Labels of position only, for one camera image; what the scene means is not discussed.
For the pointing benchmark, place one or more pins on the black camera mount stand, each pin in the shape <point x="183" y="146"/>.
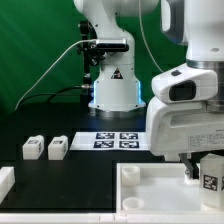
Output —
<point x="91" y="57"/>

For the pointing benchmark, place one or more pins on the white sheet with AprilTags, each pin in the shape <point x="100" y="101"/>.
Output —
<point x="97" y="141"/>

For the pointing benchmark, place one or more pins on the white square table top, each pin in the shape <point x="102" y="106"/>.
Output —
<point x="145" y="188"/>

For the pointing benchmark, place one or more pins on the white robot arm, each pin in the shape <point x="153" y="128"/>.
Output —
<point x="197" y="24"/>

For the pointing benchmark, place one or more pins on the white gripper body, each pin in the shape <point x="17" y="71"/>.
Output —
<point x="182" y="128"/>

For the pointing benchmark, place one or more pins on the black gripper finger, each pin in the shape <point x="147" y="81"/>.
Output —
<point x="191" y="168"/>

